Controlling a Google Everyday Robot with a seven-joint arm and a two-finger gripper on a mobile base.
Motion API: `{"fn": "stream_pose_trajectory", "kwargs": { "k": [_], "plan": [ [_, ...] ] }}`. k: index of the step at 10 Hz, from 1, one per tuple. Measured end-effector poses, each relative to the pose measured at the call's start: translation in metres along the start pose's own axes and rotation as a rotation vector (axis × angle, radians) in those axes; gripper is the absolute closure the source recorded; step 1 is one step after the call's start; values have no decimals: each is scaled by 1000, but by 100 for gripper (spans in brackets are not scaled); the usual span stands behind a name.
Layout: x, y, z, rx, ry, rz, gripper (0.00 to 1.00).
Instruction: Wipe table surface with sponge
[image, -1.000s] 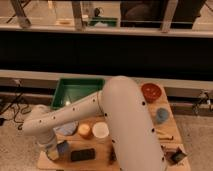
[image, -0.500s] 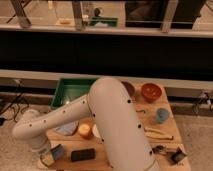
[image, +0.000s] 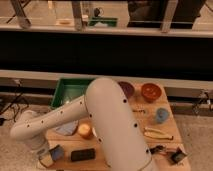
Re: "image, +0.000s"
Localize green plastic tray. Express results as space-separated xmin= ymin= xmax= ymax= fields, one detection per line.
xmin=51 ymin=78 xmax=93 ymax=109

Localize black handled knife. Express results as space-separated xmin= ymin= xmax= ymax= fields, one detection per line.
xmin=150 ymin=145 xmax=165 ymax=154

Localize black rectangular block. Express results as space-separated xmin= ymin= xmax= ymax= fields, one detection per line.
xmin=71 ymin=148 xmax=96 ymax=162

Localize red-orange bowl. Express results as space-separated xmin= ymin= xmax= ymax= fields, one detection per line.
xmin=141 ymin=83 xmax=162 ymax=103

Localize orange round fruit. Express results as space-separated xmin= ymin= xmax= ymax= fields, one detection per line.
xmin=77 ymin=123 xmax=92 ymax=139

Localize black floor cable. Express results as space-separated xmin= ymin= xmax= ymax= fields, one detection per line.
xmin=0 ymin=79 xmax=31 ymax=131

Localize purple bowl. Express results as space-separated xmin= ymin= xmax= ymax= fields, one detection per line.
xmin=119 ymin=81 xmax=135 ymax=98

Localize banana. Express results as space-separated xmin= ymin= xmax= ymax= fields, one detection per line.
xmin=144 ymin=129 xmax=173 ymax=140

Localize blue folded cloth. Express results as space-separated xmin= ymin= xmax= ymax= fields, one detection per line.
xmin=54 ymin=121 xmax=78 ymax=136

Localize green sponge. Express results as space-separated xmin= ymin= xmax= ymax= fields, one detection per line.
xmin=50 ymin=145 xmax=64 ymax=161

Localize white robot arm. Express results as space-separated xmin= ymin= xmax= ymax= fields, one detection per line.
xmin=10 ymin=77 xmax=158 ymax=171

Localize blue cup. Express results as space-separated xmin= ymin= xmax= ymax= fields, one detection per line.
xmin=155 ymin=108 xmax=169 ymax=124

